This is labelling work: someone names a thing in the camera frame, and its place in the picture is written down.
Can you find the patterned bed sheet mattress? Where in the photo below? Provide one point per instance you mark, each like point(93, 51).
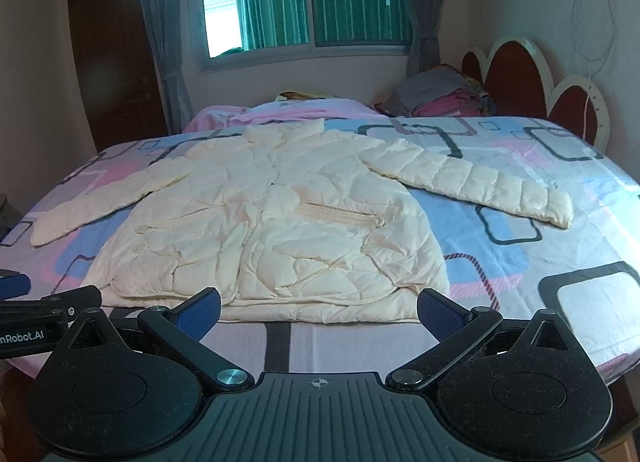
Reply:
point(589, 273)

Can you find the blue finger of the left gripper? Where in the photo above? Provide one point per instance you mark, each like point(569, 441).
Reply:
point(13, 284)

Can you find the red white scalloped headboard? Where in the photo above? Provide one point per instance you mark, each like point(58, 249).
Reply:
point(518, 78)

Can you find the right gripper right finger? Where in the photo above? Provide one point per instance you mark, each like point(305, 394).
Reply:
point(459, 331)

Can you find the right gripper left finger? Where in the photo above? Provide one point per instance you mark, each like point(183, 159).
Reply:
point(176, 333)

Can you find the grey left curtain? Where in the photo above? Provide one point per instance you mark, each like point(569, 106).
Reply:
point(163, 28)

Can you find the yellow patterned item behind bed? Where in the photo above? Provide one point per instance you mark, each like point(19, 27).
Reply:
point(296, 96)

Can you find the cream puffer jacket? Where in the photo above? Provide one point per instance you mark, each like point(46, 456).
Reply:
point(289, 222)

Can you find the dark wooden door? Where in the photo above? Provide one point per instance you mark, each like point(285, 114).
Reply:
point(115, 71)

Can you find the pile of folded clothes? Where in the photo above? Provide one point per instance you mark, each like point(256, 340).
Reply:
point(442, 91)

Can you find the window with green blinds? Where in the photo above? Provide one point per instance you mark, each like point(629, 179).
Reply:
point(233, 33)

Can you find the pink blanket pillow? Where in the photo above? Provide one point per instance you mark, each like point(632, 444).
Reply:
point(220, 117)

